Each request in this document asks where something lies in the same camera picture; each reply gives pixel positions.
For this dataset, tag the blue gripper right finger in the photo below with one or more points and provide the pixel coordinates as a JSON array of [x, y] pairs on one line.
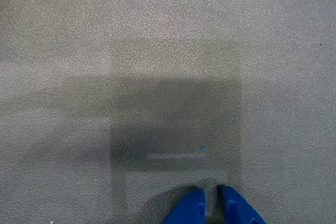
[[236, 208]]

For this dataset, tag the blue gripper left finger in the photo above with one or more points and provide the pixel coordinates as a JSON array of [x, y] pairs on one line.
[[190, 208]]

